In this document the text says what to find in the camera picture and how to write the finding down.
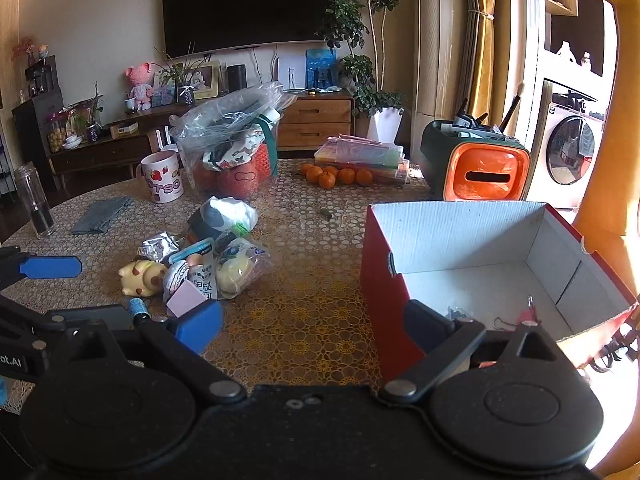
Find light wooden drawer cabinet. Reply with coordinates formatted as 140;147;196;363
275;91;356;152

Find blue picture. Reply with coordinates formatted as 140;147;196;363
306;49;337;88

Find green ribbon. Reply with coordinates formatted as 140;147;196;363
257;115;278;178

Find tall potted green plant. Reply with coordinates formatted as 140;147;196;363
315;0;408;143

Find wooden chair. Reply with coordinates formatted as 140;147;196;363
147;124;179;154

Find paint brush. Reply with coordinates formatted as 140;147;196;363
499;82;525;132

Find framed photo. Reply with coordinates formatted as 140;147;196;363
191;60;221;100

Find green orange desk organiser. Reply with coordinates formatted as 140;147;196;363
420;120;531;202

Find beige standing air conditioner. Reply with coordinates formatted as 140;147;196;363
414;0;468;161

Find red netted apple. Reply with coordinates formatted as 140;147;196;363
220;142;273;201
192;160;218;196

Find white blue snack packet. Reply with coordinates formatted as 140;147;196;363
169;239;219;311

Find white grey snack packet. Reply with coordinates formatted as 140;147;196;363
187;196;260;248

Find pink plush doll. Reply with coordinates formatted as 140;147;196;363
125;62;153;111

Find white wall shelf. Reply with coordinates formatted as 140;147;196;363
540;0;618;103

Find black flat television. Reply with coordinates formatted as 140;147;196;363
161;0;340;58

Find clear plastic bag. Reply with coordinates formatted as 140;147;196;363
170;81;296;202

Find grass plant in dark vase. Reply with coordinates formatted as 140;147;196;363
152;44;213;107

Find black coffee machine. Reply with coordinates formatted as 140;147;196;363
25;56;59;98

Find lace-patterned desktop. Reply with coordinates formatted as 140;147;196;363
0;157;441;413

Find small potted plant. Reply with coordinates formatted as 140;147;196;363
69;82;107;142

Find small silver foil packet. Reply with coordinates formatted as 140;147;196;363
139;231;180;262

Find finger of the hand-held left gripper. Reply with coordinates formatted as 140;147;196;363
0;247;83;292
0;294;132;383

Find glass jar with yellow contents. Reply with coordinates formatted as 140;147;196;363
46;111;69;154

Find dark tall cabinet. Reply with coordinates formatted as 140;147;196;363
11;87;65;193

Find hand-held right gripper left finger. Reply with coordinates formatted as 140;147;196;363
60;301;247;405

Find blue thread spool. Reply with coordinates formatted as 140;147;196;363
126;297;151;322

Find printed fabric pouch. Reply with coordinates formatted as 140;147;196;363
202;127;266;171

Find grey cloth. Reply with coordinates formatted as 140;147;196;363
71;196;133;235

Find white card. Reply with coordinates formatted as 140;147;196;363
277;54;307;90

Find stack of colourful plastic folders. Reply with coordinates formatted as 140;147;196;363
315;135;411;184

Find pink strawberry mug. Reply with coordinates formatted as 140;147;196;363
136;150;184;204

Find white washing machine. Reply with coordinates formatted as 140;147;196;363
529;101;609;209

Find pile of oranges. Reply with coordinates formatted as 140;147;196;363
301;161;374;190

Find yellow curtain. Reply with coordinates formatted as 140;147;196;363
465;0;500;122

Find black pens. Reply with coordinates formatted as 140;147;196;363
452;99;489;128

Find small red charm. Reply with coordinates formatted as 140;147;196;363
519;296;539;327

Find clear glass bottle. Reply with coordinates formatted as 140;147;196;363
14;161;57;240

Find patterned egg toy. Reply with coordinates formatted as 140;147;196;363
163;261;191;295

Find lavender card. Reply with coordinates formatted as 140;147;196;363
166;280;210;318

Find yellow plush toy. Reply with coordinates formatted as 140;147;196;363
118;258;168;299

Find dark wooden tv console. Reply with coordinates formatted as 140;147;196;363
47;105;181;191

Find clear packet with yellow snack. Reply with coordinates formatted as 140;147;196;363
215;236;275;300

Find yellow chair back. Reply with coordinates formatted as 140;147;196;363
569;0;640;478

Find red cardboard box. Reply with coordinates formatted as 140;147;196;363
360;201;640;386

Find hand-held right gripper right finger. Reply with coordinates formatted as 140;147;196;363
380;300;572;406

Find pink flowers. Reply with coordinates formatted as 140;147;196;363
12;36;39;67

